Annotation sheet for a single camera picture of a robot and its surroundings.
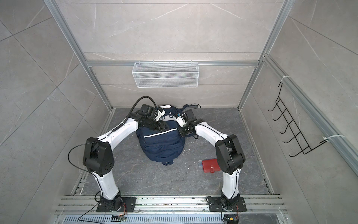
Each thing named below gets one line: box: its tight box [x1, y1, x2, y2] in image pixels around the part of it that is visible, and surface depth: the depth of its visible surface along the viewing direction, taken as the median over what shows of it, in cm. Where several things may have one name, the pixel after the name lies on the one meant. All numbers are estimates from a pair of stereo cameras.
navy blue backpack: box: [136, 104, 188, 166], surface depth 89 cm
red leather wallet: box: [201, 158, 221, 174], surface depth 87 cm
